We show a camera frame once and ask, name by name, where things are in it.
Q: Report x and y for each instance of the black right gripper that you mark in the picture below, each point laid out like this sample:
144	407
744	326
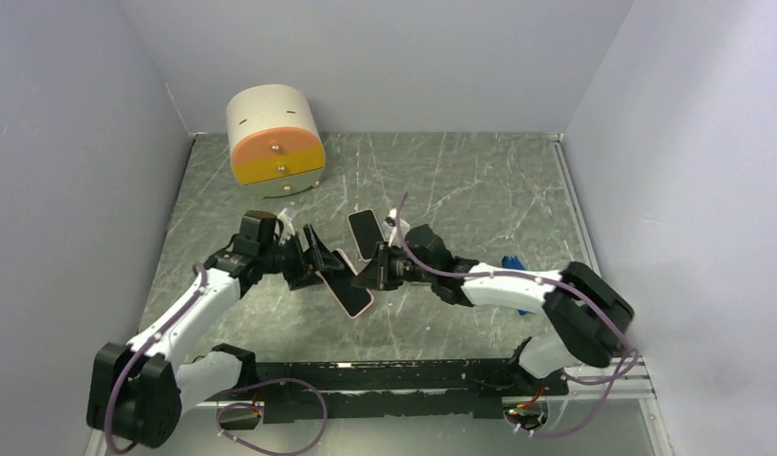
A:
376	275

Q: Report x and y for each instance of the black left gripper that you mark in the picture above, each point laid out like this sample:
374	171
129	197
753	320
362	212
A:
316	258

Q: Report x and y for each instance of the pink phone case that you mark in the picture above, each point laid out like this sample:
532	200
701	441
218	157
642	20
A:
363	311

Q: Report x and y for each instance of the black phone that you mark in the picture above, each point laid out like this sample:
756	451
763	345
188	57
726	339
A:
366	233
347	292

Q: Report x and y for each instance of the black phone front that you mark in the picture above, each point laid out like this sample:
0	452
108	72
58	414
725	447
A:
366	233

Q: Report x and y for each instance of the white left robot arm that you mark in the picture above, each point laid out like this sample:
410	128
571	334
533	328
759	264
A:
140	389

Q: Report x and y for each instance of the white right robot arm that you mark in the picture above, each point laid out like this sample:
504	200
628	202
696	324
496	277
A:
589	318

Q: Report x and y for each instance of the cream round drawer box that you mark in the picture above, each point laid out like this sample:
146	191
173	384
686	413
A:
275	147

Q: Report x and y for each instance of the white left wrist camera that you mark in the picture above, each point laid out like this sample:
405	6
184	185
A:
285	219

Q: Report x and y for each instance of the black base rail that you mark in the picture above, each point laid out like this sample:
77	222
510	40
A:
479	387

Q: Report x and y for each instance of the aluminium frame rail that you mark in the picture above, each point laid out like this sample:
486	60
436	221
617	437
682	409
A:
632	381

